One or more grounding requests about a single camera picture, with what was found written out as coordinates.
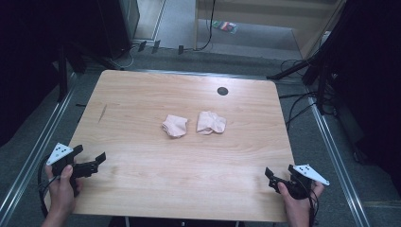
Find black hanging cable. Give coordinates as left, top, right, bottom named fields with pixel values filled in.
left=196, top=0, right=218, bottom=52

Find dark cabinet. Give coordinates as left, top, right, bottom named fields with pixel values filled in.
left=96, top=0, right=141, bottom=61

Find black metal stand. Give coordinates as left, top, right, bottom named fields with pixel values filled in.
left=266, top=46, right=340, bottom=116
left=56, top=44, right=88, bottom=103

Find black floor cables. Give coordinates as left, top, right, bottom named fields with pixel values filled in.
left=278, top=58, right=327, bottom=132

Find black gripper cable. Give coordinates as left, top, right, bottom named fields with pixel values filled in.
left=37, top=153, right=61, bottom=219
left=305, top=179, right=321, bottom=227

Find colourful plastic packet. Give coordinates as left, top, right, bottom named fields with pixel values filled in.
left=211, top=20, right=238, bottom=35

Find white floor cable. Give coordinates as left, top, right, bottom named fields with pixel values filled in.
left=108, top=43, right=140, bottom=71

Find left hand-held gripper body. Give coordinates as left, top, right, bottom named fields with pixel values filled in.
left=45, top=142, right=99, bottom=197

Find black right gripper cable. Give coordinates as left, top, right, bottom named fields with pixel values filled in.
left=305, top=179, right=321, bottom=227

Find pale pink sock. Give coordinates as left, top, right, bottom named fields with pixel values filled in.
left=196, top=110, right=228, bottom=136
left=161, top=113, right=189, bottom=139

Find light wooden furniture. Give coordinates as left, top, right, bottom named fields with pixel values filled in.
left=193, top=0, right=348, bottom=60

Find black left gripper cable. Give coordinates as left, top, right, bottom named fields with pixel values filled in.
left=37, top=153, right=61, bottom=219

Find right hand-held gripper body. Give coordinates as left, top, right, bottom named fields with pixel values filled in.
left=269, top=164, right=331, bottom=201

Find metal floor rail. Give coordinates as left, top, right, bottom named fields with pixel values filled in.
left=307, top=95, right=372, bottom=227
left=0, top=71, right=78, bottom=225

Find person's right hand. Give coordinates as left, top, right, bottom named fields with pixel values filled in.
left=277, top=181, right=325, bottom=223

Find person's left hand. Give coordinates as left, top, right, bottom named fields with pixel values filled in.
left=44, top=164, right=84, bottom=218

